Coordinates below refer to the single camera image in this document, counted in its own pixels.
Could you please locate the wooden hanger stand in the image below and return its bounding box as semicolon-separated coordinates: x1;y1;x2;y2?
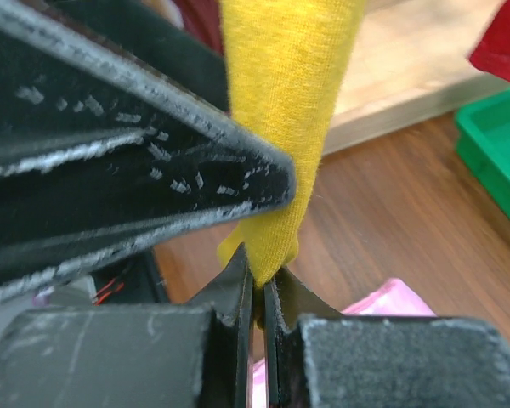
324;0;509;154

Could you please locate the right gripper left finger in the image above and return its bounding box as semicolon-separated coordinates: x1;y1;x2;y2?
0;1;296;303

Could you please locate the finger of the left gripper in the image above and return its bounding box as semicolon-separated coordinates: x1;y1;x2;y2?
0;247;253;407

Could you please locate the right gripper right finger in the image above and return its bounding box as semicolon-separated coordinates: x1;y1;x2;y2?
263;269;510;407

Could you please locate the pink cloth napkin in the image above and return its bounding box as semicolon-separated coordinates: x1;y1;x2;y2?
252;278;435;408

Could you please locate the red patterned sock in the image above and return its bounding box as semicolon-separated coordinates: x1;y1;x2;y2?
468;0;510;82

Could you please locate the green plastic tray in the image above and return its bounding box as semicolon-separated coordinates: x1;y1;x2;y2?
455;88;510;220

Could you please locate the yellow monster sock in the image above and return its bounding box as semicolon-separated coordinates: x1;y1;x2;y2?
218;0;365;287

